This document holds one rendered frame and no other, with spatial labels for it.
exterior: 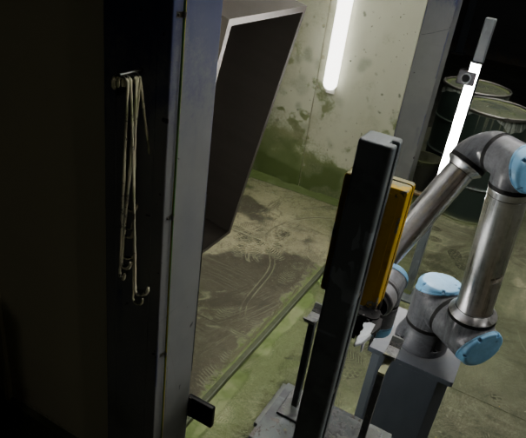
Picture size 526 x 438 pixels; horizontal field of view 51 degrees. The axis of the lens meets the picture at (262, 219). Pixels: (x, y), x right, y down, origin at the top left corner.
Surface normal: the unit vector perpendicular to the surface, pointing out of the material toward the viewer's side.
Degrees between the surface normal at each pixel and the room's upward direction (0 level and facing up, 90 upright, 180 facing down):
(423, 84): 90
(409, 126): 90
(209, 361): 0
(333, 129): 90
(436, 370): 0
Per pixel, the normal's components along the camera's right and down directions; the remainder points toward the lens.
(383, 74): -0.48, 0.36
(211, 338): 0.12, -0.87
